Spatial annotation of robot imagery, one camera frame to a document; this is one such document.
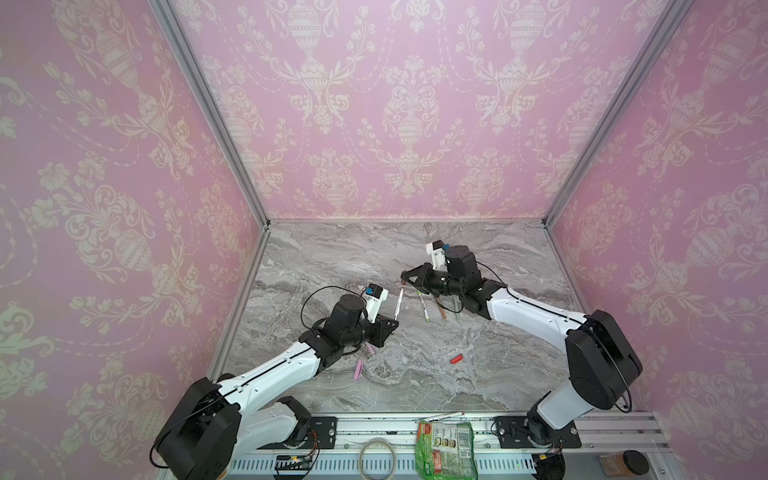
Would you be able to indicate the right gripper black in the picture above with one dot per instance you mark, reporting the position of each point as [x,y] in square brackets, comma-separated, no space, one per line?
[426,274]

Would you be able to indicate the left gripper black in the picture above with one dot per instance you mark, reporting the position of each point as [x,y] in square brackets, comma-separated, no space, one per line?
[383,325]

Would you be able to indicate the white marker pink tip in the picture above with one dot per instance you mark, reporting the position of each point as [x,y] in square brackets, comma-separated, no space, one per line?
[442,416]

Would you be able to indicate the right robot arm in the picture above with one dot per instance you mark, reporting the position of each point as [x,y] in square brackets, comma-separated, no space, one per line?
[602,365]

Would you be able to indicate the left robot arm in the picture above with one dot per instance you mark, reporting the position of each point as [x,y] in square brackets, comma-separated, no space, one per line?
[216,422]

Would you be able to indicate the green snack bag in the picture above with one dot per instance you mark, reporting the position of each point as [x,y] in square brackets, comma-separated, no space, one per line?
[445,451]

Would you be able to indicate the brown jar black lid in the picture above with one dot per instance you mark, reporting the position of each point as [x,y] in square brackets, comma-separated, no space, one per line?
[624,464]

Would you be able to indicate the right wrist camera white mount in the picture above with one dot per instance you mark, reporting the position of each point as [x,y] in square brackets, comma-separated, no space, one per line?
[436,251]

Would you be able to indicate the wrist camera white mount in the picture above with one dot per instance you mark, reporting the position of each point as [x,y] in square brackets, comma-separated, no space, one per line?
[374,296]
[436,251]

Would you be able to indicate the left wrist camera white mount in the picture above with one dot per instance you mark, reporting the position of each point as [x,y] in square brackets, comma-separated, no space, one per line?
[374,296]

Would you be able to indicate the aluminium front rail frame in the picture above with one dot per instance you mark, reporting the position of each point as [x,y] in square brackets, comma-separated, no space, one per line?
[381,446]

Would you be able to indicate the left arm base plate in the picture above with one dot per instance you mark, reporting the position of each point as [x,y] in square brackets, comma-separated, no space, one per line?
[318,432]

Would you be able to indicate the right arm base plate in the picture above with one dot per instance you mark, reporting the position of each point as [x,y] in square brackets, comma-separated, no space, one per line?
[519,432]

